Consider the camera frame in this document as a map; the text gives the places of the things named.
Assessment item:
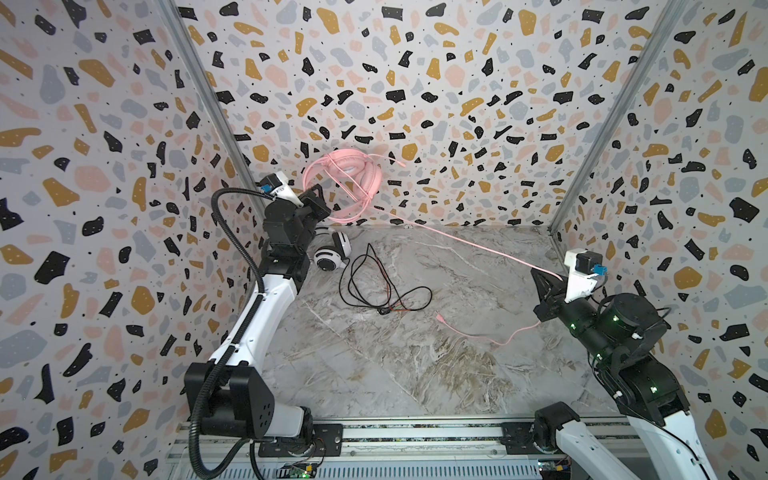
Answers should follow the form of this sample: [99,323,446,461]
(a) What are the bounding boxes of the white black headphones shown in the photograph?
[313,226,352,272]

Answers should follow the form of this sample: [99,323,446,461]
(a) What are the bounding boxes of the pink headphones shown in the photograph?
[301,148,405,224]

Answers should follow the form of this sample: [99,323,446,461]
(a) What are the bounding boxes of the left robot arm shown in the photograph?
[184,185,331,443]

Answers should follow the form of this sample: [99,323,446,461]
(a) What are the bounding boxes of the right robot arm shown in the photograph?
[531,269,717,479]

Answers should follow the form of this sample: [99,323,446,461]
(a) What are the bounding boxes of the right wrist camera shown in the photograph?
[564,249,607,303]

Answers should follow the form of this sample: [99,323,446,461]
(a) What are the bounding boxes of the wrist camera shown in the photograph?
[564,249,607,303]
[258,171,303,207]

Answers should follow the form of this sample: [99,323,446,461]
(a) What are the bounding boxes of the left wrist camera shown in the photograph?
[258,171,303,207]

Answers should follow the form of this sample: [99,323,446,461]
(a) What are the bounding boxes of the left aluminium corner post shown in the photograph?
[154,1,265,243]

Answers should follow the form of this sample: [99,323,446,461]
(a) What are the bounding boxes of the aluminium corner post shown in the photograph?
[548,0,685,240]
[154,1,265,243]

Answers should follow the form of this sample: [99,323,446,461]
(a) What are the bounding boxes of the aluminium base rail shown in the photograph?
[164,416,661,480]

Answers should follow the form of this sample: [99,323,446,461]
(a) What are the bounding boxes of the right aluminium corner post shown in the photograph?
[548,0,685,240]

